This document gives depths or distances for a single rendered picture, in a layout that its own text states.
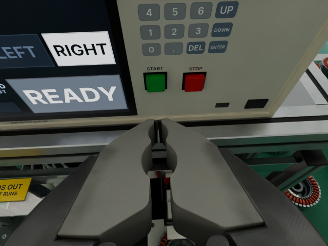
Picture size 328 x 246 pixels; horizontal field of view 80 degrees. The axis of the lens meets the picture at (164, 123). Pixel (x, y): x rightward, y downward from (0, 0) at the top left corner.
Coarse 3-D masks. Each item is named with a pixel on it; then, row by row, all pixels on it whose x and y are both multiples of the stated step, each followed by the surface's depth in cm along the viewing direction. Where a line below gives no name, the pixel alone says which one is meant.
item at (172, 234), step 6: (162, 162) 45; (162, 180) 43; (162, 186) 42; (168, 186) 42; (168, 192) 39; (168, 198) 38; (168, 204) 38; (168, 210) 37; (168, 216) 36; (168, 222) 36; (168, 228) 39; (168, 234) 38; (174, 234) 38
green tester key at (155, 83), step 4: (148, 76) 19; (152, 76) 19; (156, 76) 19; (160, 76) 19; (164, 76) 19; (148, 80) 18; (152, 80) 19; (156, 80) 19; (160, 80) 19; (164, 80) 19; (148, 84) 19; (152, 84) 19; (156, 84) 19; (160, 84) 19; (164, 84) 19; (148, 88) 19; (152, 88) 19; (156, 88) 19; (160, 88) 19; (164, 88) 20
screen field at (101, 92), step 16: (16, 80) 18; (32, 80) 18; (48, 80) 19; (64, 80) 19; (80, 80) 19; (96, 80) 19; (112, 80) 19; (32, 96) 20; (48, 96) 20; (64, 96) 20; (80, 96) 20; (96, 96) 21; (112, 96) 21; (48, 112) 22
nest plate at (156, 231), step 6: (156, 222) 48; (162, 222) 48; (156, 228) 47; (162, 228) 47; (150, 234) 47; (156, 234) 47; (162, 234) 47; (150, 240) 46; (156, 240) 46; (180, 240) 46
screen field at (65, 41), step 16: (80, 32) 15; (96, 32) 15; (0, 48) 16; (16, 48) 16; (32, 48) 16; (48, 48) 16; (64, 48) 16; (80, 48) 16; (96, 48) 16; (0, 64) 17; (16, 64) 17; (32, 64) 17; (48, 64) 17; (64, 64) 17; (80, 64) 17; (96, 64) 17
